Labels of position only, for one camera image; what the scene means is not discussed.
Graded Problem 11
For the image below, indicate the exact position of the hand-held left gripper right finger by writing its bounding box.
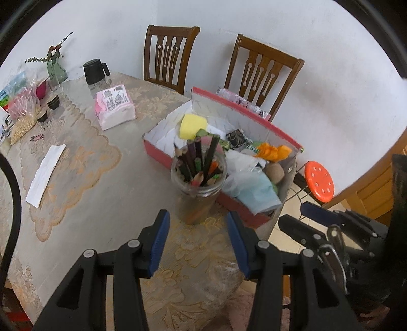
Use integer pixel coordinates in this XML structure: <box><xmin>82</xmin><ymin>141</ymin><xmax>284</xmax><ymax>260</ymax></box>
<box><xmin>226</xmin><ymin>211</ymin><xmax>366</xmax><ymax>331</ymax></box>

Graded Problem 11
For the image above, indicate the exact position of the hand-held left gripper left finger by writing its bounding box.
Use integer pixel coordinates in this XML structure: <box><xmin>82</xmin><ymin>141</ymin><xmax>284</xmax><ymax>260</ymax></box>
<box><xmin>32</xmin><ymin>208</ymin><xmax>171</xmax><ymax>331</ymax></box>

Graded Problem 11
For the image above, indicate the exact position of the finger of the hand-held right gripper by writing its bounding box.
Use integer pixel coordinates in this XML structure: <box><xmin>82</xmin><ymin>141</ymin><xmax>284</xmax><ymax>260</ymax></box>
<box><xmin>278</xmin><ymin>214</ymin><xmax>320</xmax><ymax>248</ymax></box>
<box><xmin>300</xmin><ymin>201</ymin><xmax>344</xmax><ymax>224</ymax></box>

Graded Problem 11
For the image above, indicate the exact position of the blue face mask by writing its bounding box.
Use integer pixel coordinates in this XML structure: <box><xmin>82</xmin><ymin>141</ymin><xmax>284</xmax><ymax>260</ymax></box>
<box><xmin>237</xmin><ymin>180</ymin><xmax>282</xmax><ymax>216</ymax></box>

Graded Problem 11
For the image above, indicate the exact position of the red cardboard box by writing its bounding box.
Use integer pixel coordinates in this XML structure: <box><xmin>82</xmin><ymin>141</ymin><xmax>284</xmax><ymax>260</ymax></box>
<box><xmin>142</xmin><ymin>86</ymin><xmax>304</xmax><ymax>229</ymax></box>

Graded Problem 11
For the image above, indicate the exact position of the navy wave-patterned cloth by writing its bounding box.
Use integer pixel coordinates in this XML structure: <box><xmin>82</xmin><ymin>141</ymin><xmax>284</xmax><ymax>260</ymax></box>
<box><xmin>226</xmin><ymin>129</ymin><xmax>254</xmax><ymax>150</ymax></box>

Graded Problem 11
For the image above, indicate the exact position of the red plastic stool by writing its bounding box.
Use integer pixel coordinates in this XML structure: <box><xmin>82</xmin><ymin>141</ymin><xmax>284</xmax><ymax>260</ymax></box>
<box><xmin>286</xmin><ymin>161</ymin><xmax>336</xmax><ymax>220</ymax></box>

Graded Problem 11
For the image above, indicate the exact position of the jar of coloured pencils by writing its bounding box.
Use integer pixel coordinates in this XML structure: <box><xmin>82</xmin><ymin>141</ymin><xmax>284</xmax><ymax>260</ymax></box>
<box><xmin>171</xmin><ymin>134</ymin><xmax>227</xmax><ymax>225</ymax></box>

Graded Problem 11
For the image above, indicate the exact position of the lace tablecloth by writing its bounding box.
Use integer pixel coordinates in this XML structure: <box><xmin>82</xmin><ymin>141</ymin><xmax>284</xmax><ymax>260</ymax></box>
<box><xmin>0</xmin><ymin>72</ymin><xmax>255</xmax><ymax>331</ymax></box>

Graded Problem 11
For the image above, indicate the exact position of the wooden cabinet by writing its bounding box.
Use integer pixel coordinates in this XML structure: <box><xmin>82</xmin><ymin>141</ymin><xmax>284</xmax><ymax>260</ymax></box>
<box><xmin>331</xmin><ymin>127</ymin><xmax>407</xmax><ymax>223</ymax></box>

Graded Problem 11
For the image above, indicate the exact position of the orange fabric flower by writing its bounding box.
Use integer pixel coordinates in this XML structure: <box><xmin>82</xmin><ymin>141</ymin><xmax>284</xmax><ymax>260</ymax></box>
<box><xmin>256</xmin><ymin>143</ymin><xmax>292</xmax><ymax>162</ymax></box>

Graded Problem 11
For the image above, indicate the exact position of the yellow sponge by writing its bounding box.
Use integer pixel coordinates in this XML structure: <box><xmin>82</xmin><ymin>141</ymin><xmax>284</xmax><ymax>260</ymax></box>
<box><xmin>180</xmin><ymin>115</ymin><xmax>208</xmax><ymax>139</ymax></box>

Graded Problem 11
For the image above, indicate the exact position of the printed magazine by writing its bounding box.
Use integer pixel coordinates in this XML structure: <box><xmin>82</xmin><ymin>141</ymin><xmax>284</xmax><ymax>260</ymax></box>
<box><xmin>217</xmin><ymin>87</ymin><xmax>273</xmax><ymax>122</ymax></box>

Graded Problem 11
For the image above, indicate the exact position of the folded white paper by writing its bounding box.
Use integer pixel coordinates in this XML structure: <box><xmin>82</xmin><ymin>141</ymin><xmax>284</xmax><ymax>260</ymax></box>
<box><xmin>25</xmin><ymin>144</ymin><xmax>67</xmax><ymax>208</ymax></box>

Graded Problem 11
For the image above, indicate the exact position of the pink tissue pack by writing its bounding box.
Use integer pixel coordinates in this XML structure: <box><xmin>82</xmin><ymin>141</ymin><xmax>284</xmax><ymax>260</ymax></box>
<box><xmin>95</xmin><ymin>84</ymin><xmax>137</xmax><ymax>131</ymax></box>

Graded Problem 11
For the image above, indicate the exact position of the wooden chair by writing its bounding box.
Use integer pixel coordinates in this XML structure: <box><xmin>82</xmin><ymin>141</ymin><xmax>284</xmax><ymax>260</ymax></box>
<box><xmin>144</xmin><ymin>25</ymin><xmax>202</xmax><ymax>95</ymax></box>
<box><xmin>224</xmin><ymin>33</ymin><xmax>305</xmax><ymax>123</ymax></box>

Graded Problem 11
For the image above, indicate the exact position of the bag of soybeans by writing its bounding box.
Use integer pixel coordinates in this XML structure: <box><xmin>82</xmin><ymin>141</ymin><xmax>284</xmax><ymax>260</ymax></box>
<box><xmin>9</xmin><ymin>108</ymin><xmax>42</xmax><ymax>146</ymax></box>

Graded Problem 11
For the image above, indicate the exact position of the black mug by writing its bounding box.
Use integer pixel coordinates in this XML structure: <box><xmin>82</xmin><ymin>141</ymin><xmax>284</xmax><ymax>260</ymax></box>
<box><xmin>83</xmin><ymin>59</ymin><xmax>112</xmax><ymax>93</ymax></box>

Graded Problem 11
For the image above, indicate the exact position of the green glass vase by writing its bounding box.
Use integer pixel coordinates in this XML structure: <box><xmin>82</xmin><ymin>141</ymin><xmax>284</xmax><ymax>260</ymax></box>
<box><xmin>25</xmin><ymin>32</ymin><xmax>75</xmax><ymax>87</ymax></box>

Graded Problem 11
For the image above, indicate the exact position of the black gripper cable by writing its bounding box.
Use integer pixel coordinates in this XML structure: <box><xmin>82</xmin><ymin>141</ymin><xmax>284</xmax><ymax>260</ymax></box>
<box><xmin>0</xmin><ymin>153</ymin><xmax>25</xmax><ymax>281</ymax></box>

